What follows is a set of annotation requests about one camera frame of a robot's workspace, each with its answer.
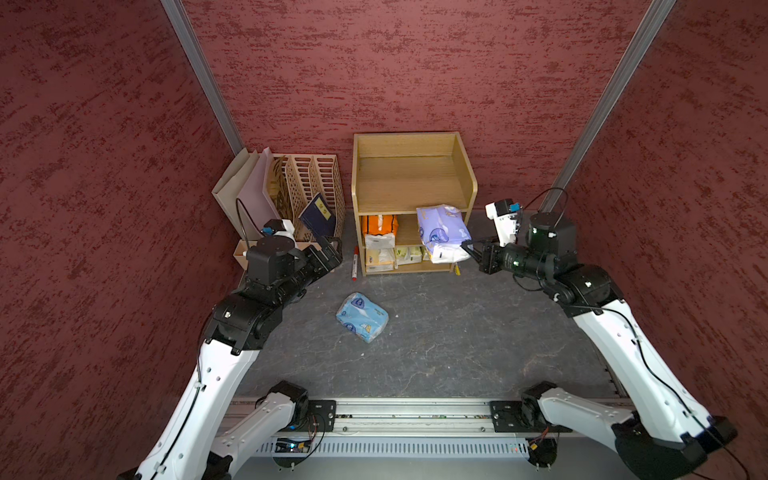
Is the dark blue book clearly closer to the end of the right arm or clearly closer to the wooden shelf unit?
the wooden shelf unit

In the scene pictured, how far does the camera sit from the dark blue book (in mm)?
1014

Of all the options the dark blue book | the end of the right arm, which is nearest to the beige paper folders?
the dark blue book

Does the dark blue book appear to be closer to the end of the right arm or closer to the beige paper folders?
the beige paper folders
